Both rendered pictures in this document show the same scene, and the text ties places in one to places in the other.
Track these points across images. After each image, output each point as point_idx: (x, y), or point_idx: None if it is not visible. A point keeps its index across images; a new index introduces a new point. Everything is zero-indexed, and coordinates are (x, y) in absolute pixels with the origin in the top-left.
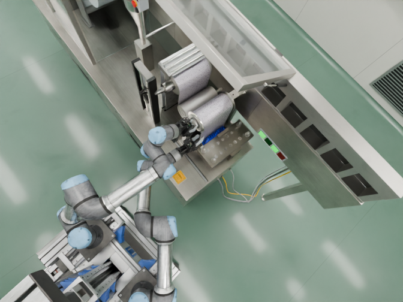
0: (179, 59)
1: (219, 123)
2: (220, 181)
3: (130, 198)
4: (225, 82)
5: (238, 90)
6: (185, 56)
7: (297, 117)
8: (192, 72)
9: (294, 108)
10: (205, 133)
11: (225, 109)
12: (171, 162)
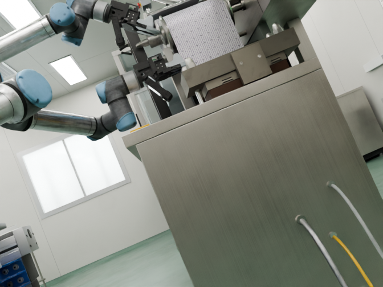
0: (170, 13)
1: (216, 37)
2: (306, 223)
3: (4, 42)
4: (237, 12)
5: None
6: (179, 10)
7: None
8: (179, 11)
9: None
10: (191, 54)
11: (208, 3)
12: (115, 79)
